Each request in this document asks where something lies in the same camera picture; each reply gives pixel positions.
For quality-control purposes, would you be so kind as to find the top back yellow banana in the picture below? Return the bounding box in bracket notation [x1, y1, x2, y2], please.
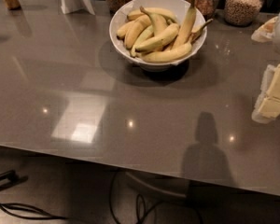
[127, 7, 177, 22]

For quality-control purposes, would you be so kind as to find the middle yellow-green banana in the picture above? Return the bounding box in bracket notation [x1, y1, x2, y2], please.
[135, 23, 179, 52]

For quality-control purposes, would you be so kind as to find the upright right yellow banana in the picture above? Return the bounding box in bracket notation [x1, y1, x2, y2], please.
[173, 0, 196, 49]

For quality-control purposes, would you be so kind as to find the center curved yellow banana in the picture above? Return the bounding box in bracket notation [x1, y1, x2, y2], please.
[140, 7, 167, 35]

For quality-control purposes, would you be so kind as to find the white ceramic bowl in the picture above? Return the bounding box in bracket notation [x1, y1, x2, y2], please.
[109, 0, 207, 72]

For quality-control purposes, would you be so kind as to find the left large yellow banana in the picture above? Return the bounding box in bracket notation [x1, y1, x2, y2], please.
[124, 15, 151, 49]

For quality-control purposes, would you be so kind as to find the black metal floor bracket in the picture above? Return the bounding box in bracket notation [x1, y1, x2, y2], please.
[0, 170, 28, 191]

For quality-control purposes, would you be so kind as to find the black floor cable left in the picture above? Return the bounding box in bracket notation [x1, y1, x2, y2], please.
[0, 201, 68, 221]

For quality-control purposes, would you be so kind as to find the pale green-yellow banana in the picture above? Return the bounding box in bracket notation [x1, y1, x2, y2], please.
[130, 25, 153, 58]

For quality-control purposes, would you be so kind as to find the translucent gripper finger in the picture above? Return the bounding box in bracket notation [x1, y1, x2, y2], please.
[251, 96, 280, 124]

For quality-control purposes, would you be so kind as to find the far left small banana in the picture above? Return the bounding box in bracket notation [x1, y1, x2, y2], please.
[116, 21, 134, 39]

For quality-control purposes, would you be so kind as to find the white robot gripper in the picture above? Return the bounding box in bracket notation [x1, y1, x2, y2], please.
[251, 12, 280, 100]

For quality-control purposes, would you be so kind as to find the black floor cable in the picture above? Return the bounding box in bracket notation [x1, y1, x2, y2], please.
[0, 201, 68, 221]
[108, 170, 204, 224]

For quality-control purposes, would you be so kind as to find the white round table base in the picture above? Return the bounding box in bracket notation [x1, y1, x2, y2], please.
[125, 171, 189, 202]

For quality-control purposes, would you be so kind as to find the glass jar of chickpeas right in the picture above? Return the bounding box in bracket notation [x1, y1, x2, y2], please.
[224, 0, 264, 26]

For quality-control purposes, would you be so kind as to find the front bottom yellow banana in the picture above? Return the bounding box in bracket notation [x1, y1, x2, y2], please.
[140, 19, 213, 63]

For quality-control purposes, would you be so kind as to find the black floor cable center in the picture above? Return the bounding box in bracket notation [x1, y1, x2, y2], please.
[108, 170, 204, 224]

